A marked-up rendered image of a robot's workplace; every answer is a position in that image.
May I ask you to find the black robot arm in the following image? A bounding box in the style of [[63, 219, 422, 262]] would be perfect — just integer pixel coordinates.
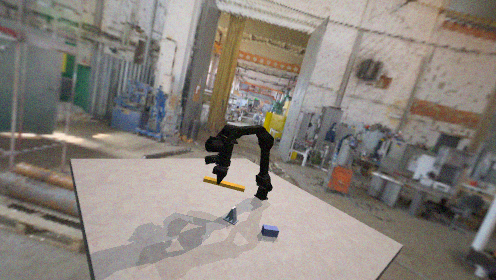
[[205, 124, 274, 200]]

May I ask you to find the orange bar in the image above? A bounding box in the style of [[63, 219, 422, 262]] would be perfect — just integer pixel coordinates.
[[203, 176, 245, 192]]

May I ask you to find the small blue block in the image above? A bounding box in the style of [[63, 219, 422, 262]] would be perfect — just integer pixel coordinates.
[[261, 224, 279, 238]]

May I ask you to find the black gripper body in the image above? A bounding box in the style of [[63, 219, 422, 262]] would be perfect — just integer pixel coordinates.
[[212, 151, 232, 176]]

